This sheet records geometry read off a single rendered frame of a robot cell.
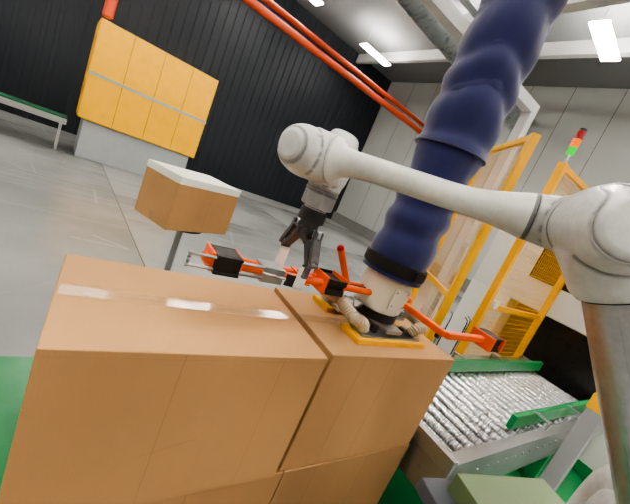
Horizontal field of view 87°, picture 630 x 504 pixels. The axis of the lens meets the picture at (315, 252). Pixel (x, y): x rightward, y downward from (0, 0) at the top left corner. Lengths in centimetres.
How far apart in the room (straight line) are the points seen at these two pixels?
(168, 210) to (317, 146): 197
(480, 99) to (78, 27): 1058
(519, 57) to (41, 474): 148
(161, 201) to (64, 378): 202
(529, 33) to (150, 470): 145
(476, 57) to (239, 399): 112
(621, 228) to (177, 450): 90
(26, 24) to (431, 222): 1067
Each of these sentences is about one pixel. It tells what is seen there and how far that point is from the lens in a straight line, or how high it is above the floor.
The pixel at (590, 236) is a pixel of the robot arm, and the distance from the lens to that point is 60.
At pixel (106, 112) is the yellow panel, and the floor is 98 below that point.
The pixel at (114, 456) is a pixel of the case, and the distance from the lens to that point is 88.
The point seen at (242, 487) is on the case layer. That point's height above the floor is 52.
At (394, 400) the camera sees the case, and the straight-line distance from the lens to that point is 127.
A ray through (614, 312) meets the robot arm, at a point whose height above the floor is 134.
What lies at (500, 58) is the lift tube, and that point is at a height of 185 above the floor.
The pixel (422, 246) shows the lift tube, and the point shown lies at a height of 129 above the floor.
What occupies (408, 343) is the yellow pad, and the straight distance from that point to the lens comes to 123.
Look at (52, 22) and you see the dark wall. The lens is 1118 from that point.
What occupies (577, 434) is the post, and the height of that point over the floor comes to 81.
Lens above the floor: 135
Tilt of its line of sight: 11 degrees down
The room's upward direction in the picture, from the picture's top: 23 degrees clockwise
